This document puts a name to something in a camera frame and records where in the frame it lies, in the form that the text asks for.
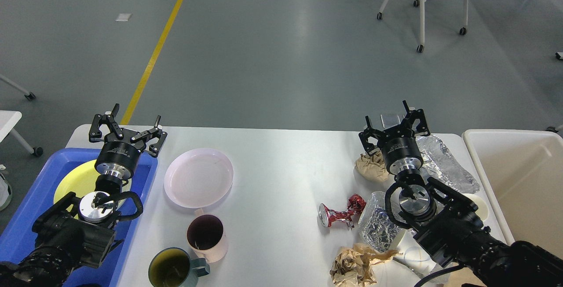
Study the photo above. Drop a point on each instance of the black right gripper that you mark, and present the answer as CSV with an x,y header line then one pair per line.
x,y
402,152

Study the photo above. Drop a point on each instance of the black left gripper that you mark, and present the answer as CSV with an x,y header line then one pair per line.
x,y
118,159

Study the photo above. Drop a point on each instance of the pink ribbed mug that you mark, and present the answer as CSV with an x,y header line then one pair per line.
x,y
207,236

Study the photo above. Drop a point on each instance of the teal mug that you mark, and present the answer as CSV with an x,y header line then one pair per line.
x,y
173,267

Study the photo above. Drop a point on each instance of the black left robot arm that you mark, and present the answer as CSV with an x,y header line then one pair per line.
x,y
80,232

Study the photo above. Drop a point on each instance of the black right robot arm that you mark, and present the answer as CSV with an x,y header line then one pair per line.
x,y
445,222

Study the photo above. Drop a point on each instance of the crumpled brown paper back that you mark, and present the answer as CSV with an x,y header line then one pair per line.
x,y
372,167

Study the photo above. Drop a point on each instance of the crumpled brown paper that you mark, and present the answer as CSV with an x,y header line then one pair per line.
x,y
354,266
372,167

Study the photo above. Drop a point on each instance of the yellow plate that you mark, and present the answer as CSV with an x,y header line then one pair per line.
x,y
74,183

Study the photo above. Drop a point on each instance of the crumpled foil sheet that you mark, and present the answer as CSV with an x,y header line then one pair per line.
x,y
441,164

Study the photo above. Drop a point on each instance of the pink plate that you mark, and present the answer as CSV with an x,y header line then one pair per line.
x,y
199,178

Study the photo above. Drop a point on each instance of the crushed red can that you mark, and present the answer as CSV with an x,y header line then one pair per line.
x,y
355,206

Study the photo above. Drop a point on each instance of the blue plastic tray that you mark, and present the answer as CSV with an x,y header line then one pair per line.
x,y
18,240

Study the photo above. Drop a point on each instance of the crumpled foil ball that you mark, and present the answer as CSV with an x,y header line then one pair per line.
x,y
375,227

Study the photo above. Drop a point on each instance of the white side table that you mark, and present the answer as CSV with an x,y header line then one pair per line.
x,y
9,119

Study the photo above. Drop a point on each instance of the white paper cup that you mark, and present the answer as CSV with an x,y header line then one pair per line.
x,y
482,210

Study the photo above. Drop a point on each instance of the white plastic bin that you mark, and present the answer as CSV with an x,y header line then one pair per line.
x,y
522,173

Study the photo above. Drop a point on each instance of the clear plastic wrap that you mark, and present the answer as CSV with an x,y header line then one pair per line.
x,y
410,264

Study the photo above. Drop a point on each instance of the crumpled brown paper front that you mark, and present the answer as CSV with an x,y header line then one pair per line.
x,y
354,266

